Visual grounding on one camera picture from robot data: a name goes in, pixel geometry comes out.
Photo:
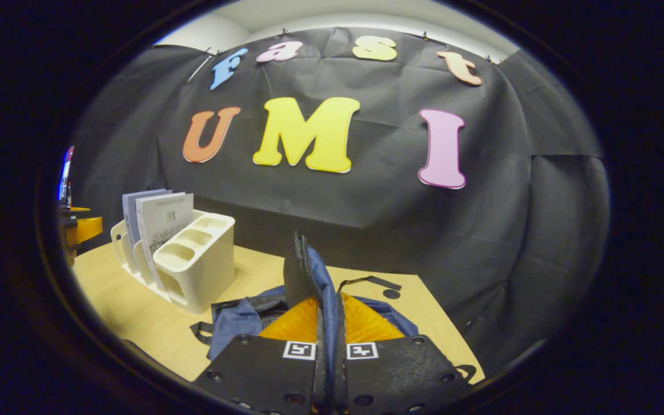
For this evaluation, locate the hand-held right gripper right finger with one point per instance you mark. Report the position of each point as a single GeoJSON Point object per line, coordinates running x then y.
{"type": "Point", "coordinates": [401, 374]}

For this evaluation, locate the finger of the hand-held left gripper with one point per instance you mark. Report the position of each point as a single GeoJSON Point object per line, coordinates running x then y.
{"type": "Point", "coordinates": [87, 227]}

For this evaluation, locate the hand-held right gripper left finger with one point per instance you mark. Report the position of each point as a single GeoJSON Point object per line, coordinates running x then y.
{"type": "Point", "coordinates": [263, 374]}

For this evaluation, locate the purple-grey book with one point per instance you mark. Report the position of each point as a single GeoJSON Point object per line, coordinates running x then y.
{"type": "Point", "coordinates": [129, 219]}

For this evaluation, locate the blue schoolbag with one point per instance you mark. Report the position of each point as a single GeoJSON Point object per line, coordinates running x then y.
{"type": "Point", "coordinates": [240, 323]}

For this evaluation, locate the white patterned book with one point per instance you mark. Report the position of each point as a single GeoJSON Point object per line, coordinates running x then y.
{"type": "Point", "coordinates": [165, 225]}

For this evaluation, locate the cream plastic bookshelf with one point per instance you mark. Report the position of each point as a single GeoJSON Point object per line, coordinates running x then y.
{"type": "Point", "coordinates": [205, 271]}

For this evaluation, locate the computer monitor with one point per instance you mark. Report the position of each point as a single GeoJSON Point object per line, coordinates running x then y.
{"type": "Point", "coordinates": [65, 178]}

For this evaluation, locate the black backdrop cloth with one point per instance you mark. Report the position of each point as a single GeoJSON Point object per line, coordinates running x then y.
{"type": "Point", "coordinates": [366, 219]}

